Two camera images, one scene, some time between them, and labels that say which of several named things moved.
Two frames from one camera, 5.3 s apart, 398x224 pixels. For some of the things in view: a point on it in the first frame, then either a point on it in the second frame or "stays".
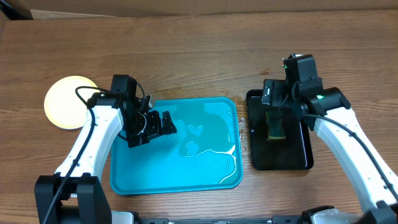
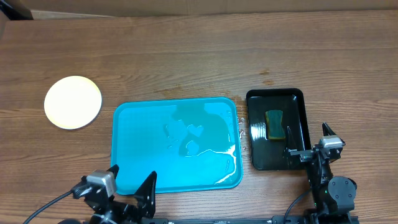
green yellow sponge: (275, 124) stays
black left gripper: (155, 130) -> (142, 206)
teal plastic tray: (204, 154) stays
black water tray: (280, 139) stays
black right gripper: (276, 93) -> (306, 156)
